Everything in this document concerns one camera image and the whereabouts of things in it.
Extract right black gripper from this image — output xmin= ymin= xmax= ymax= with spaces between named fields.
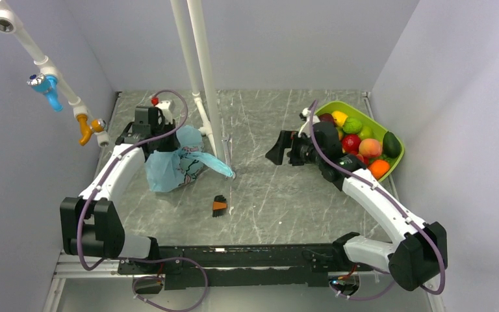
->
xmin=265 ymin=131 xmax=324 ymax=166

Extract light blue plastic bag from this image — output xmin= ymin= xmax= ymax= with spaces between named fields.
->
xmin=145 ymin=125 xmax=235 ymax=192

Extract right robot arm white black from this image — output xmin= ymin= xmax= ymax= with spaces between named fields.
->
xmin=265 ymin=122 xmax=448 ymax=294

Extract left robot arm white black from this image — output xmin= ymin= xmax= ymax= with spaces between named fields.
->
xmin=60 ymin=100 xmax=179 ymax=273

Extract dark purple fake plum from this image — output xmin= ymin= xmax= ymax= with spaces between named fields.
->
xmin=318 ymin=113 xmax=337 ymax=126

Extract yellow fake lemon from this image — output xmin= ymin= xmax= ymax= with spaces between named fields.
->
xmin=331 ymin=110 xmax=348 ymax=127

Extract red fake apple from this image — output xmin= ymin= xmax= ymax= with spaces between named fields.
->
xmin=341 ymin=134 xmax=361 ymax=154

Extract bumpy green fake fruit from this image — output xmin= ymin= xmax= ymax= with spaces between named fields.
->
xmin=342 ymin=117 xmax=363 ymax=135

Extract red fake cherry bunch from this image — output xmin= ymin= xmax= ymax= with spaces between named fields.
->
xmin=355 ymin=153 xmax=370 ymax=167

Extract light green fake lime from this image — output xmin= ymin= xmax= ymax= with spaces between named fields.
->
xmin=357 ymin=125 xmax=374 ymax=140

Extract fake peach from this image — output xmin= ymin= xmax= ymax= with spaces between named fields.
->
xmin=359 ymin=138 xmax=383 ymax=159

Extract orange fake tangerine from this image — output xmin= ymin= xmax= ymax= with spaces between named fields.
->
xmin=368 ymin=159 xmax=390 ymax=181

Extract dark green fake avocado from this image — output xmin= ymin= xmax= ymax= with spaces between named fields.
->
xmin=382 ymin=131 xmax=402 ymax=159

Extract orange tap valve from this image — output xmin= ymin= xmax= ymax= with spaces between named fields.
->
xmin=75 ymin=114 xmax=107 ymax=146

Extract white PVC pipe stand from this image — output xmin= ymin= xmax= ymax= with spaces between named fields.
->
xmin=170 ymin=1 xmax=232 ymax=166

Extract black orange hex key set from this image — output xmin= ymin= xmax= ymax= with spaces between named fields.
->
xmin=212 ymin=195 xmax=228 ymax=218

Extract green plastic fruit tray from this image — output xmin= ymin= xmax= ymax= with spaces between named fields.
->
xmin=315 ymin=101 xmax=405 ymax=182

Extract blue tap valve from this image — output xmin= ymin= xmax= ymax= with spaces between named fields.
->
xmin=27 ymin=73 xmax=63 ymax=112

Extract white pipe with taps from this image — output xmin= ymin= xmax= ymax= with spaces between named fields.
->
xmin=0 ymin=1 xmax=110 ymax=148

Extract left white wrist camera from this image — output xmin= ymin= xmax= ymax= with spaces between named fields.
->
xmin=151 ymin=97 xmax=175 ymax=124

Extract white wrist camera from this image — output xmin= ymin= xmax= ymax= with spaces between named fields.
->
xmin=151 ymin=97 xmax=175 ymax=124
xmin=298 ymin=108 xmax=320 ymax=138

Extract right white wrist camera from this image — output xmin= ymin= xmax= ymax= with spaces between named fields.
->
xmin=298 ymin=108 xmax=320 ymax=138

